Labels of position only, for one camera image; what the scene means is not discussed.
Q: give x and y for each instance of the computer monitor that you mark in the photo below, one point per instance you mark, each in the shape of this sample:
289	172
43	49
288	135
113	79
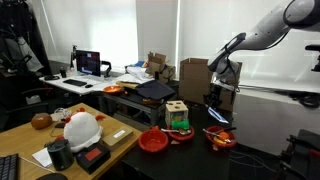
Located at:
88	62

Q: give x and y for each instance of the orange bowl on desk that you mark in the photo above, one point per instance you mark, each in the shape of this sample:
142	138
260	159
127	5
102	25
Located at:
112	90

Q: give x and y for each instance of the stack of papers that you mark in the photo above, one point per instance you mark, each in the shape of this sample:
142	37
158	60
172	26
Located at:
139	74

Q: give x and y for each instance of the black keyboard far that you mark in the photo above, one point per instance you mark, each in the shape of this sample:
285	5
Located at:
75	82

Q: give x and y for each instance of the small open cardboard box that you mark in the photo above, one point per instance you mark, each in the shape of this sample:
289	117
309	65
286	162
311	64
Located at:
159	69

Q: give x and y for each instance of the orange ball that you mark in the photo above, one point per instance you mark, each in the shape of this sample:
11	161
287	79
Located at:
223	136

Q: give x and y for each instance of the white plush chicken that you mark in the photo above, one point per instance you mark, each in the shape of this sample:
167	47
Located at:
81	130

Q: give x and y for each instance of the white paper sheet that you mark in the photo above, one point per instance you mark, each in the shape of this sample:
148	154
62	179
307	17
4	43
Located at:
42	156

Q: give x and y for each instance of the white blue toothpaste tube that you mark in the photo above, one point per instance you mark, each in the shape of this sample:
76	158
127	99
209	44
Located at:
216	115

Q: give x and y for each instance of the red bowl left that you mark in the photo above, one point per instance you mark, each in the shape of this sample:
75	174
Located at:
153	140

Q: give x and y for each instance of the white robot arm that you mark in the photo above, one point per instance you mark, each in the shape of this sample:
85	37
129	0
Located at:
273	27

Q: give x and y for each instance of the red bowl right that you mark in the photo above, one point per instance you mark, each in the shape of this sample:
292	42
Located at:
216	141

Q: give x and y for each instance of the black box red label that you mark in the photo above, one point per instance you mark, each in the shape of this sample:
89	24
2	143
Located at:
91	158

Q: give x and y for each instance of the brown toy football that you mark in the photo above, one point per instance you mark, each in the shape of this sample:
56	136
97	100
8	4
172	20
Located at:
41	121

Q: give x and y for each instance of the red bowl middle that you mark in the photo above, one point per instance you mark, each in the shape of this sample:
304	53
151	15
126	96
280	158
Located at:
186	135

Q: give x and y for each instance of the black computer mouse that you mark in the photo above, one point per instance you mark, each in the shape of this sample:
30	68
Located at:
88	86

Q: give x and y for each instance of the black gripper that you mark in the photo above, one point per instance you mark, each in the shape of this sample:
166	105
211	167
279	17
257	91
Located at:
212	99

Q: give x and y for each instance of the red bowl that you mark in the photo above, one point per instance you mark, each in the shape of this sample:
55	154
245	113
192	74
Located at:
186	135
216	141
153	140

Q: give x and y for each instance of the green toy dumbbell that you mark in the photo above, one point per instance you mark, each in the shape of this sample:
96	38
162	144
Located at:
184	124

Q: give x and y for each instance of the large cardboard box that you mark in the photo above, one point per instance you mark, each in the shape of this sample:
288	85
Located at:
194	83

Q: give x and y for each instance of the wooden shape sorter box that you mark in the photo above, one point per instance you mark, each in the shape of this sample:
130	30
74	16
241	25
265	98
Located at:
175	110

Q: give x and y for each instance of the black keyboard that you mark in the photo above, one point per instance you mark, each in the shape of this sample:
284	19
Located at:
75	82
9	167

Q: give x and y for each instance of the dark cylindrical speaker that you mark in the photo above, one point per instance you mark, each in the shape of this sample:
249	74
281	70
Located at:
60	154

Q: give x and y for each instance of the tan cardboard box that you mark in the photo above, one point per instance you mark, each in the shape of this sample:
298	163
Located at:
117	138

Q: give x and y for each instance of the black office chair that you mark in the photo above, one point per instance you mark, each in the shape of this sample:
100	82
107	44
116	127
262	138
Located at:
14	110

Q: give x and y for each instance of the dark folded cloth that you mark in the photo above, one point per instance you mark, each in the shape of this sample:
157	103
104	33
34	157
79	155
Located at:
155	90

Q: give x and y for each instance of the black keyboard near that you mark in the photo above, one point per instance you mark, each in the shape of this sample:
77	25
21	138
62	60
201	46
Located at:
9	167

